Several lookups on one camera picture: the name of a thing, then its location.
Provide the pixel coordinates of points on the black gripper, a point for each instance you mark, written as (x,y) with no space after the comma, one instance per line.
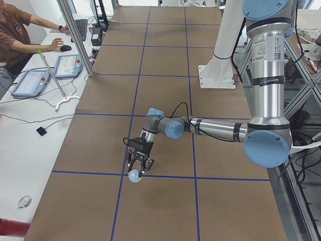
(146,148)

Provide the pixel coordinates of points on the blue call bell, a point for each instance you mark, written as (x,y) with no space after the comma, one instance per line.
(134,176)

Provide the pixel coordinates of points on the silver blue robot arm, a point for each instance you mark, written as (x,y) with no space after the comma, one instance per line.
(266,137)

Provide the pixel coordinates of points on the person left hand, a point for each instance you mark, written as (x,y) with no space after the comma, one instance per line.
(56,44)

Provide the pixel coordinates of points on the person right hand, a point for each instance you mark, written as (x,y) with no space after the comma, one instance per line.
(65,30)

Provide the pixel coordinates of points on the small black square pad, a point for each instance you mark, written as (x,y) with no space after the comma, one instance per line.
(41,131)

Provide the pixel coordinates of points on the far teach pendant tablet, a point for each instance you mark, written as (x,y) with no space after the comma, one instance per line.
(68,66)

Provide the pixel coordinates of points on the teach pendant tablet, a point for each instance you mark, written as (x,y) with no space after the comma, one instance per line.
(68,66)
(31,84)

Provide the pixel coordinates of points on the near teach pendant tablet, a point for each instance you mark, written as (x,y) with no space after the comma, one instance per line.
(31,84)

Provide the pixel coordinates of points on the black box with label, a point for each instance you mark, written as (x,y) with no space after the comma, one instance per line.
(96,36)

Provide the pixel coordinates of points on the black computer mouse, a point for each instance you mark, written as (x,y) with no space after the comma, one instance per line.
(65,48)

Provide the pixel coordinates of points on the red cylinder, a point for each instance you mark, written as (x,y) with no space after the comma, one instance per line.
(14,228)

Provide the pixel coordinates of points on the black keyboard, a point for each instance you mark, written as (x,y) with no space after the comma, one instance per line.
(81,25)

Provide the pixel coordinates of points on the pink silver reacher stick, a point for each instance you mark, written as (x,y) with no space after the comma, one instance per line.
(65,97)

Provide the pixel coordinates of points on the person in brown shirt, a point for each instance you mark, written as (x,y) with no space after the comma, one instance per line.
(16,46)

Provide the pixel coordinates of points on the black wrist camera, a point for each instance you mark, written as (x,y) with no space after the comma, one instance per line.
(138,144)

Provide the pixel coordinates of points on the white camera mast with base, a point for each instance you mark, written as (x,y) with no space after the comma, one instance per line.
(218,72)

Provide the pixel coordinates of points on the aluminium frame post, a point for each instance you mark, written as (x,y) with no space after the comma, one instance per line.
(68,17)

